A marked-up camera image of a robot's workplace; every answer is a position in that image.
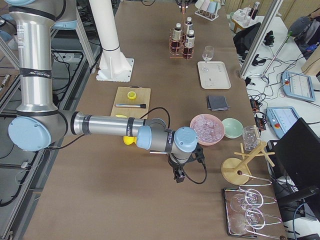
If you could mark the clear glass tumbler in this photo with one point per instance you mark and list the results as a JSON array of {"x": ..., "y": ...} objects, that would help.
[{"x": 250, "y": 137}]

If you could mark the wooden cup tree stand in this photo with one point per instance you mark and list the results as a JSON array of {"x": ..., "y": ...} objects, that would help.
[{"x": 236, "y": 171}]

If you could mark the aluminium frame post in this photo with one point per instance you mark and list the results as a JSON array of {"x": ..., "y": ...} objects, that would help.
[{"x": 267, "y": 20}]

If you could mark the copper wire bottle basket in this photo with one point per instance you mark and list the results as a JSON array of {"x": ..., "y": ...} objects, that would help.
[{"x": 183, "y": 39}]

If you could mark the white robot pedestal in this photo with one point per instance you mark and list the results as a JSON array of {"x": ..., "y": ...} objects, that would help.
[{"x": 113, "y": 65}]

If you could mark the pink bowl with ice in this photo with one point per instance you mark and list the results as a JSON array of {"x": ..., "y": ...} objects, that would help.
[{"x": 209, "y": 129}]

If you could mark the yellow lemon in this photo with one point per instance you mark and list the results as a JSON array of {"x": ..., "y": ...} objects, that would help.
[{"x": 128, "y": 140}]

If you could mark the cream plastic tray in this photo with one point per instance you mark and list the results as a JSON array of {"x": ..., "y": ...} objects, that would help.
[{"x": 213, "y": 75}]

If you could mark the upside-down wine glass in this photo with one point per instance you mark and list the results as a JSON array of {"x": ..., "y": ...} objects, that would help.
[
  {"x": 250, "y": 198},
  {"x": 251, "y": 219}
]

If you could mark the yellow plastic knife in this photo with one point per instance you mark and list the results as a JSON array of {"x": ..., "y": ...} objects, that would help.
[{"x": 121, "y": 116}]

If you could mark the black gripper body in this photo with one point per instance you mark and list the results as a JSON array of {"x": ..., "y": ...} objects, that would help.
[
  {"x": 176, "y": 166},
  {"x": 183, "y": 3}
]

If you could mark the clear wine glass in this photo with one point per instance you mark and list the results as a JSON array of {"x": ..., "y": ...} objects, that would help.
[{"x": 207, "y": 55}]

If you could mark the dark grey folded cloth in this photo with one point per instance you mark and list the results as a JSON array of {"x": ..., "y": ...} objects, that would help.
[{"x": 217, "y": 103}]

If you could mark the black monitor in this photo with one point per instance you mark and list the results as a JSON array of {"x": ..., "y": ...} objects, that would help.
[{"x": 299, "y": 153}]

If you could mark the bamboo cutting board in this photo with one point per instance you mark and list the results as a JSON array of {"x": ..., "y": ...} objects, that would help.
[{"x": 142, "y": 97}]

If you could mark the blue teach pendant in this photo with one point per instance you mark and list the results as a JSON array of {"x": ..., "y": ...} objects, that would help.
[
  {"x": 298, "y": 86},
  {"x": 281, "y": 119}
]

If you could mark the silver metal scoop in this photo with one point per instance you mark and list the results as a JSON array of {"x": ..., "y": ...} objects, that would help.
[{"x": 157, "y": 152}]

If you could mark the green bowl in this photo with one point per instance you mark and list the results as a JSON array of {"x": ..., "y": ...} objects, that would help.
[{"x": 233, "y": 128}]

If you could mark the metal tray with glasses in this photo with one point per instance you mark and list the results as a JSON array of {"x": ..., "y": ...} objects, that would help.
[{"x": 228, "y": 193}]

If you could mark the silver knife black handle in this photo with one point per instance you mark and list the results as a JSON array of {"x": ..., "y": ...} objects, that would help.
[{"x": 138, "y": 106}]

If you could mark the tea bottle white cap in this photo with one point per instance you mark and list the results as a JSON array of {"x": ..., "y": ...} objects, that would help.
[{"x": 189, "y": 44}]

